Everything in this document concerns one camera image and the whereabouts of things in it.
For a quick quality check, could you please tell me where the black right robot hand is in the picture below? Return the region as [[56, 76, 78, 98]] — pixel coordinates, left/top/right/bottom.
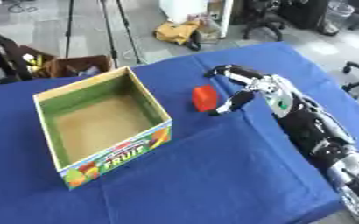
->
[[202, 64, 295, 116]]

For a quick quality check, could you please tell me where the cardboard box with green inside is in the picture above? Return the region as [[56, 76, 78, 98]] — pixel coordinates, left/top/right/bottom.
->
[[32, 66, 175, 191]]

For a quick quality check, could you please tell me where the brown open cardboard box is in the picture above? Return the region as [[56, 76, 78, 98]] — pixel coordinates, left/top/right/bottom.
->
[[18, 45, 116, 79]]

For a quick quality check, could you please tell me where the white cabinet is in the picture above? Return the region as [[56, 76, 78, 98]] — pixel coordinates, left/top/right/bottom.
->
[[158, 0, 235, 39]]

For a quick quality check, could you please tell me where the black tripod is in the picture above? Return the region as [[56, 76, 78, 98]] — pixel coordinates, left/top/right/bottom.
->
[[63, 0, 144, 69]]

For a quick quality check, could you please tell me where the black chair base with casters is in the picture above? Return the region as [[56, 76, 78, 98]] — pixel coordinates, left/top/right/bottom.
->
[[340, 60, 359, 94]]

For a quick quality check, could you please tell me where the black office chair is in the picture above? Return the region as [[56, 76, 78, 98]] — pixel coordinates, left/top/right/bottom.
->
[[239, 0, 287, 42]]

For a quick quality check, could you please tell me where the red block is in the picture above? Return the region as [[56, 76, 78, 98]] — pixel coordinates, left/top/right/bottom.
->
[[190, 84, 220, 113]]

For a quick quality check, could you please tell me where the clear plastic waste bin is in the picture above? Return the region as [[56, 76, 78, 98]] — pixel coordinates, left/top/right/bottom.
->
[[315, 0, 356, 37]]

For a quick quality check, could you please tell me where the yellow bag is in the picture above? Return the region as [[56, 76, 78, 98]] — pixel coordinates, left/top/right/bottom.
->
[[151, 20, 204, 51]]

